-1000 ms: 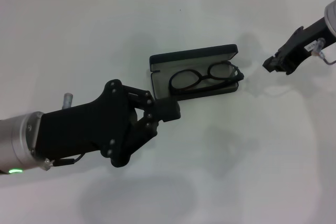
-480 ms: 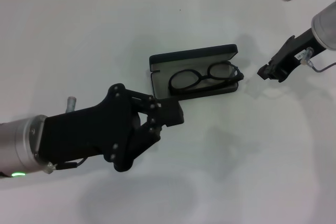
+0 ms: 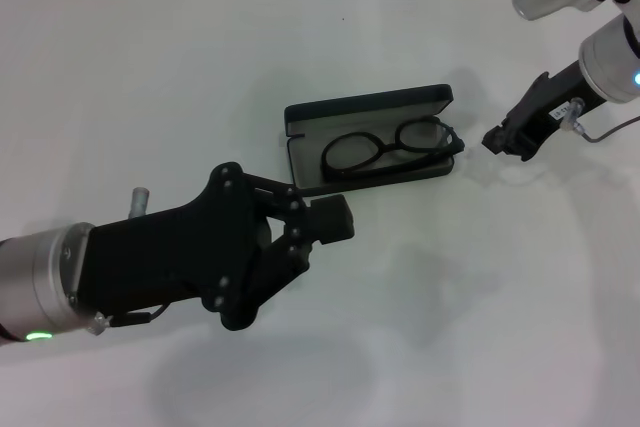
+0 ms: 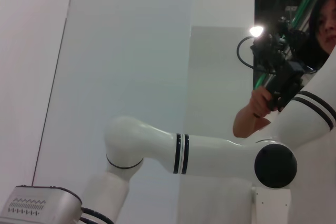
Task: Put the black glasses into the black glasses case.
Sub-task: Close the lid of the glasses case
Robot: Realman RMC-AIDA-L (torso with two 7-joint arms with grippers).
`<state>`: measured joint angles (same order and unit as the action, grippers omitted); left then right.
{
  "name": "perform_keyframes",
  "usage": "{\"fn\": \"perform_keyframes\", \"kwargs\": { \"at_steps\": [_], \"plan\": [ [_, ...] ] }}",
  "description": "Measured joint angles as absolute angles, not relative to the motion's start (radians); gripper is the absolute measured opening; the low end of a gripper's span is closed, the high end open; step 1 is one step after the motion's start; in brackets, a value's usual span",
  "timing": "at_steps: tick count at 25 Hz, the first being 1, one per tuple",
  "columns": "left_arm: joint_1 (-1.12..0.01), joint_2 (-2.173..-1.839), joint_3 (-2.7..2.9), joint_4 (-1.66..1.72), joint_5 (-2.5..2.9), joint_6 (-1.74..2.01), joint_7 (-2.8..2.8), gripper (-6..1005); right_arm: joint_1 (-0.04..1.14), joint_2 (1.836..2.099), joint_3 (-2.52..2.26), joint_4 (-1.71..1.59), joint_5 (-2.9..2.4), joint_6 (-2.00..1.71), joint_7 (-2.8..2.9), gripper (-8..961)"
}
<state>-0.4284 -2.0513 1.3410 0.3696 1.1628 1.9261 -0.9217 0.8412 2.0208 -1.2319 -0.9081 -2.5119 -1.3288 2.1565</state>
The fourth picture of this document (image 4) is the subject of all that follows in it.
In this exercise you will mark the person hand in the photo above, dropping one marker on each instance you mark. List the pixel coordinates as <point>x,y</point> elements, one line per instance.
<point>258,103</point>

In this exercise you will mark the black handheld camera rig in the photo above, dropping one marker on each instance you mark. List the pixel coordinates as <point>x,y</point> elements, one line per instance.
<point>283,77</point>

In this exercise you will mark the person bare forearm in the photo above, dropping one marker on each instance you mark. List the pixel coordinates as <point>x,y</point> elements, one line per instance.
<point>246,124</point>

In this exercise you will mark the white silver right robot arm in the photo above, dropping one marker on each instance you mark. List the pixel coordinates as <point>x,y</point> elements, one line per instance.
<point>215,153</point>

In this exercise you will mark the person head dark hair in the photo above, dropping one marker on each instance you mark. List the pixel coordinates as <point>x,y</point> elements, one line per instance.
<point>328,24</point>

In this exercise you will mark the white robot torso bracket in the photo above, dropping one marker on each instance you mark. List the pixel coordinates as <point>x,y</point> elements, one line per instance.
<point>273,208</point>

